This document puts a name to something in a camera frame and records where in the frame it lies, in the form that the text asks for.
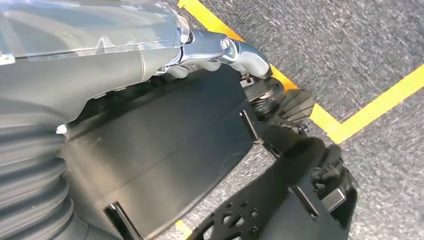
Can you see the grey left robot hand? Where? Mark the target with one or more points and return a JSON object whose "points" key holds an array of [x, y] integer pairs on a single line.
{"points": [[82, 66]]}

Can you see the yellow floor tape square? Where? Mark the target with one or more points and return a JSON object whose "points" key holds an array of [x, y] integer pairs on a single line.
{"points": [[364, 116]]}

